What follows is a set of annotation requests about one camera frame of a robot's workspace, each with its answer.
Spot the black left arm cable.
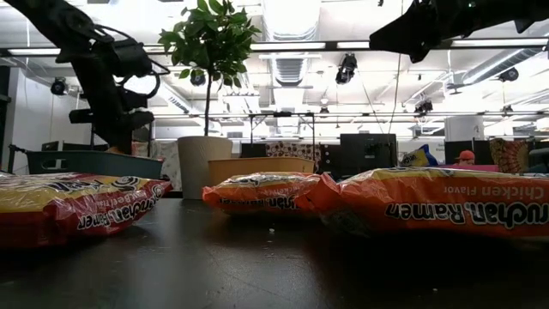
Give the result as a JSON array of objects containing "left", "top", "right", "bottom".
[{"left": 92, "top": 24, "right": 172, "bottom": 100}]

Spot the beige plant pot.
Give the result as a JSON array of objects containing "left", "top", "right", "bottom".
[{"left": 177, "top": 136, "right": 234, "bottom": 201}]

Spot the white cabinet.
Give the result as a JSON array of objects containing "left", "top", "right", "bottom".
[{"left": 444, "top": 115, "right": 485, "bottom": 142}]

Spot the white patterned cloth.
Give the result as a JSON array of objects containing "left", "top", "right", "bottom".
[{"left": 132, "top": 140, "right": 182, "bottom": 191}]

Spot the red beef ramen pack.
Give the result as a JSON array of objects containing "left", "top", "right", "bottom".
[{"left": 0, "top": 172, "right": 172, "bottom": 250}]

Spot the pink plastic basket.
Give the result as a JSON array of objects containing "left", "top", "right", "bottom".
[{"left": 437, "top": 164, "right": 501, "bottom": 173}]

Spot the black ceiling light rail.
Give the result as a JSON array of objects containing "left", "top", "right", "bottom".
[{"left": 0, "top": 37, "right": 549, "bottom": 58}]

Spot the blue shrimp ramen pack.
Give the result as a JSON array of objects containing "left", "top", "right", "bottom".
[{"left": 401, "top": 144, "right": 439, "bottom": 167}]

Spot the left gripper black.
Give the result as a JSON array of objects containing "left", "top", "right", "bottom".
[{"left": 68, "top": 55, "right": 155, "bottom": 155}]

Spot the orange patterned cloth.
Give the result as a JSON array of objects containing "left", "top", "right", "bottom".
[{"left": 490, "top": 137, "right": 533, "bottom": 174}]

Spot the white ceiling air duct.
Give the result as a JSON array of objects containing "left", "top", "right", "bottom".
[{"left": 261, "top": 0, "right": 323, "bottom": 42}]

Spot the green leafy indoor tree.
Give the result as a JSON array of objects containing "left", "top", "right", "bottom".
[{"left": 158, "top": 0, "right": 262, "bottom": 137}]

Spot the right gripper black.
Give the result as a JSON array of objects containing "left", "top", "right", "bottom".
[{"left": 368, "top": 0, "right": 516, "bottom": 64}]

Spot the black metal frame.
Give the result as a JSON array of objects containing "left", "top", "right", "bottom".
[{"left": 248, "top": 111, "right": 317, "bottom": 162}]

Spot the blue-grey plastic basket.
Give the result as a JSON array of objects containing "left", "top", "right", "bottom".
[{"left": 25, "top": 149, "right": 165, "bottom": 180}]

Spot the small black monitor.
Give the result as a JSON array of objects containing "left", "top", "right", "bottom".
[{"left": 240, "top": 142, "right": 268, "bottom": 159}]

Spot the person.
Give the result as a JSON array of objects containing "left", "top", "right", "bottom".
[{"left": 454, "top": 149, "right": 477, "bottom": 167}]

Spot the large black monitor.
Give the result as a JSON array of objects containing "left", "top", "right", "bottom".
[{"left": 340, "top": 133, "right": 399, "bottom": 177}]

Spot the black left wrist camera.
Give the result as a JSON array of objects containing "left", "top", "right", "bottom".
[{"left": 112, "top": 39, "right": 154, "bottom": 78}]

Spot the yellow plastic basket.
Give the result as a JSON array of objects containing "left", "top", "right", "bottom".
[{"left": 208, "top": 156, "right": 317, "bottom": 186}]

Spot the black office chair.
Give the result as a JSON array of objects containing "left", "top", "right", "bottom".
[{"left": 528, "top": 148, "right": 549, "bottom": 174}]

